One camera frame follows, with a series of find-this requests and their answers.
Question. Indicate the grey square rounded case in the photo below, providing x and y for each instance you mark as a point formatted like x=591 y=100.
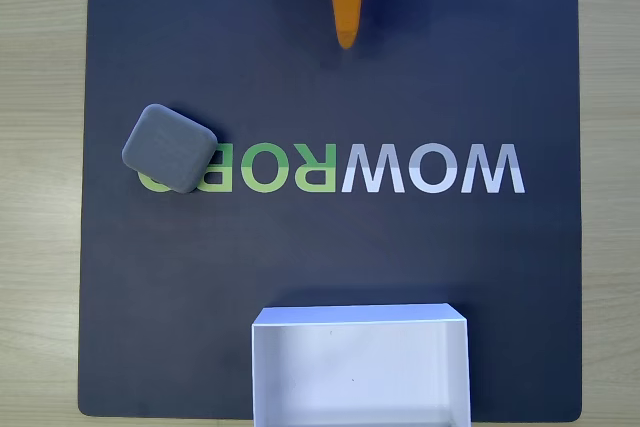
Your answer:
x=167 y=147

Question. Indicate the dark blue WOWROBO mat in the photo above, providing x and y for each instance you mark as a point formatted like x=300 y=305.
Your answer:
x=320 y=97

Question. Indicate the white open cardboard box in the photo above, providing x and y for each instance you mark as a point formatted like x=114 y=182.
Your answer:
x=360 y=377

